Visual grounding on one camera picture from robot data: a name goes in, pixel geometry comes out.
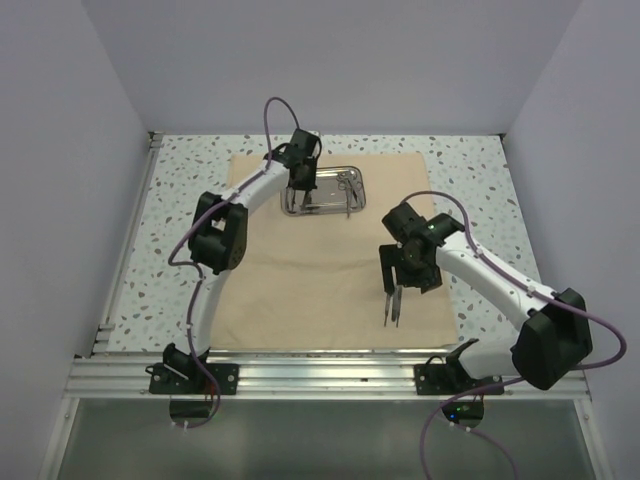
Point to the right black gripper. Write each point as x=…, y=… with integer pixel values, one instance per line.
x=391, y=253

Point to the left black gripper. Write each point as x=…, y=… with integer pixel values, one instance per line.
x=309, y=184

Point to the steel tweezers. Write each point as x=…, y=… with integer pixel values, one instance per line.
x=306, y=203

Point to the steel scalpel handle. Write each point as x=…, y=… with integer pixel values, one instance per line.
x=396, y=305
x=387, y=308

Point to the beige cloth wrap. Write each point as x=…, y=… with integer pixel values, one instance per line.
x=314, y=282

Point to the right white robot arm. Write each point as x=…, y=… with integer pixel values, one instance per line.
x=553, y=336

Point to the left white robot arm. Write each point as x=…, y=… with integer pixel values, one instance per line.
x=217, y=240

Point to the steel surgical scissors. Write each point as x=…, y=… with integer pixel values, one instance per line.
x=354, y=187

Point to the stainless steel tray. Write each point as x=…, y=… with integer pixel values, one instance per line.
x=327, y=198

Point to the steel forceps with rings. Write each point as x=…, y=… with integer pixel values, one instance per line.
x=344, y=181

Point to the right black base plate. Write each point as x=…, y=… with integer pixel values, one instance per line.
x=435, y=377

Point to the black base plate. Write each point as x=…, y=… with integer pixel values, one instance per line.
x=164, y=381
x=435, y=377

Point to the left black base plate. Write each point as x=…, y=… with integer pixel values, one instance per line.
x=164, y=381

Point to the aluminium mounting rail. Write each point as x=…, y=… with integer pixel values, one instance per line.
x=303, y=375

